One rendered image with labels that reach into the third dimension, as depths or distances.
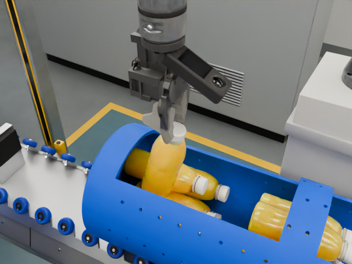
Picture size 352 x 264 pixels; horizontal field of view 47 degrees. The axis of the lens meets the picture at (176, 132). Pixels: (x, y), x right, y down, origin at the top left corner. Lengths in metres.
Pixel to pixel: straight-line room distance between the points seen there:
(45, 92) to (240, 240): 0.98
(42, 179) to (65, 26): 2.16
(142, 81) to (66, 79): 2.74
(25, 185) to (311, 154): 0.82
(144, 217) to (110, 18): 2.25
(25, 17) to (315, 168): 0.98
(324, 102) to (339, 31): 2.65
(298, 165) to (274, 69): 1.33
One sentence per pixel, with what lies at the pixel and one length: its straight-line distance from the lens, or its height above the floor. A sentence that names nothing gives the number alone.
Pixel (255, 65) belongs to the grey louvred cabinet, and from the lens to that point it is 2.48.
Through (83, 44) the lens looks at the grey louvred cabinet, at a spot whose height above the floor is 0.30.
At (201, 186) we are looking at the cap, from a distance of 0.91.
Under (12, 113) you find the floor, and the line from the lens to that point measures 3.16.
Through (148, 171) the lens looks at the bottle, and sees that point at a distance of 0.84.
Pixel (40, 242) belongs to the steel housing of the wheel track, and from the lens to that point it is 1.19.
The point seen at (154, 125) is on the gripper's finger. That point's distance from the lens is 0.73.
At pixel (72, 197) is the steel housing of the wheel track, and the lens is 1.19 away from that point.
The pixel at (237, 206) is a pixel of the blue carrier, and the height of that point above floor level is 1.01.
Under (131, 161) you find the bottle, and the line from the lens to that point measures 0.96.
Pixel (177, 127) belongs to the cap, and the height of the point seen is 1.32.
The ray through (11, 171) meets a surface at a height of 0.94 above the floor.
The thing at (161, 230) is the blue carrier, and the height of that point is 1.16.
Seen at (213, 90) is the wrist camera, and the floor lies 1.45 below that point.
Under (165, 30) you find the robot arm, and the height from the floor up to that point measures 1.54.
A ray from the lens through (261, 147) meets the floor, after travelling 2.71.
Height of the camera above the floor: 1.81
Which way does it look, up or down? 41 degrees down
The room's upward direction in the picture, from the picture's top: straight up
